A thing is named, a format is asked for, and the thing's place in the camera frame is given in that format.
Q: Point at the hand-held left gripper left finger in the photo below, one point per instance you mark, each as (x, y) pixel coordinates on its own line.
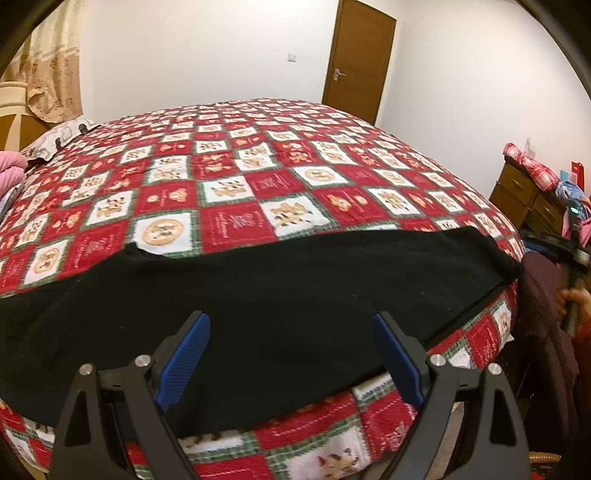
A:
(184, 350)

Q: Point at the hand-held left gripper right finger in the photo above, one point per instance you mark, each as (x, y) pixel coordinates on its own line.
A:
(398, 355)

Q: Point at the black pants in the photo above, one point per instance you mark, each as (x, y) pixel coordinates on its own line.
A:
(277, 300)

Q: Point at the person's right hand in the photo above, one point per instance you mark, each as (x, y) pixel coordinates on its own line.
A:
(579, 302)

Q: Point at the blue cloth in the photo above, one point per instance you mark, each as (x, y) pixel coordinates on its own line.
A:
(572, 191)

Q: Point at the brown wooden dresser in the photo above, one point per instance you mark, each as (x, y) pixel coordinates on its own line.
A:
(512, 189)

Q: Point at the person's dark clothing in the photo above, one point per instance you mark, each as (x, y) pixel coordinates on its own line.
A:
(545, 332)

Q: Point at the red plaid cloth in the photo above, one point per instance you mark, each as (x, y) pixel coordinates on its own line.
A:
(535, 168)

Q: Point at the red checked printed blanket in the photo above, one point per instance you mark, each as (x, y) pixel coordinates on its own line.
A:
(277, 184)

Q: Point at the pink folded quilt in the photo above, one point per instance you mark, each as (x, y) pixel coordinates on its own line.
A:
(9, 175)

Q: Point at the zigzag patterned pillow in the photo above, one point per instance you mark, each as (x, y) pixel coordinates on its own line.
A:
(55, 136)

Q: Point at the brown wooden door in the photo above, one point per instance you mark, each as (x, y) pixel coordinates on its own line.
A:
(360, 60)

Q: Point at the cream wooden headboard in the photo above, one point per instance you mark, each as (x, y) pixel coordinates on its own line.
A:
(11, 106)

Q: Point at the beige patterned curtain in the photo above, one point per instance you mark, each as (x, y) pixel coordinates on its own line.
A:
(51, 69)

